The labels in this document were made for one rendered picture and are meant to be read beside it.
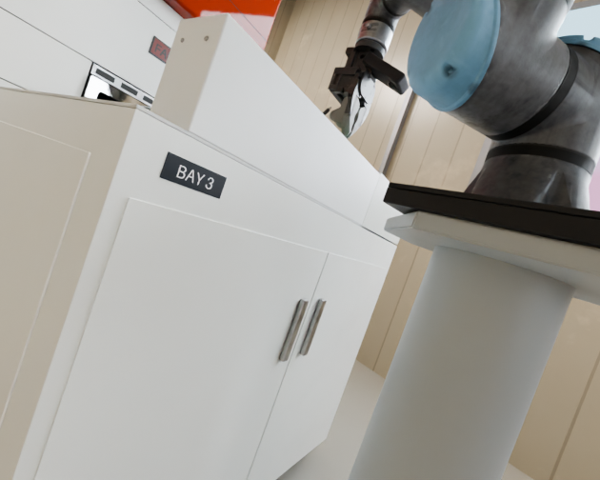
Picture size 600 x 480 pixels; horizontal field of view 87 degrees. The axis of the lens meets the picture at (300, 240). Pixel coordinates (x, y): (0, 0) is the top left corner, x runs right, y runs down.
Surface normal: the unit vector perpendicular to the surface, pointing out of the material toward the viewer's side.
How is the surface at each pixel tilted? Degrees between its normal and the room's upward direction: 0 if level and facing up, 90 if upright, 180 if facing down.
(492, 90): 137
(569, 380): 90
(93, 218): 90
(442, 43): 98
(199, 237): 90
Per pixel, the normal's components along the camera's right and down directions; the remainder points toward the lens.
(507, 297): -0.32, -0.08
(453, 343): -0.63, -0.20
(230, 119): 0.78, 0.30
